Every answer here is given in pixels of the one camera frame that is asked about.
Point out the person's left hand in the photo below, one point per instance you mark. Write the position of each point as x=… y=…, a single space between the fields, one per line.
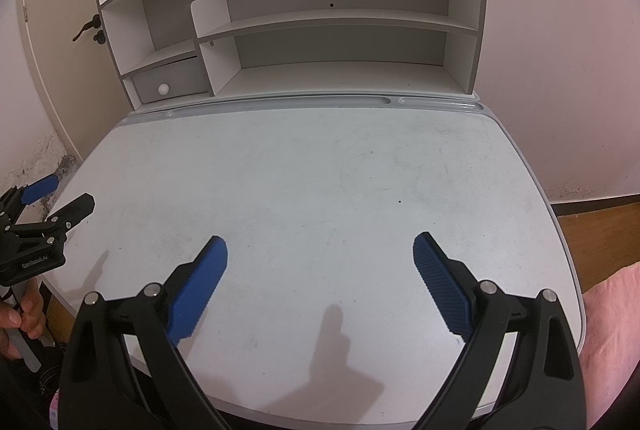
x=34 y=315

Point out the white drawer knob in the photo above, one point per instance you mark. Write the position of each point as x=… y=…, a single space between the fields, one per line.
x=163 y=88

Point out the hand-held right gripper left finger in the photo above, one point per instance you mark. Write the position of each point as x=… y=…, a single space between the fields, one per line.
x=197 y=290

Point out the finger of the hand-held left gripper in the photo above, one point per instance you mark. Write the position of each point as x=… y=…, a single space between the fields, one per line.
x=75 y=210
x=40 y=187

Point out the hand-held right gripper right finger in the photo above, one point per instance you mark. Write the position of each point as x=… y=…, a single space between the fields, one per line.
x=442 y=282

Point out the dark round door lock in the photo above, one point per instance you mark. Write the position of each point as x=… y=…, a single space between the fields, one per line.
x=100 y=37

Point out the grey drawer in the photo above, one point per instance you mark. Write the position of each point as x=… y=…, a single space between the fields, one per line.
x=185 y=77

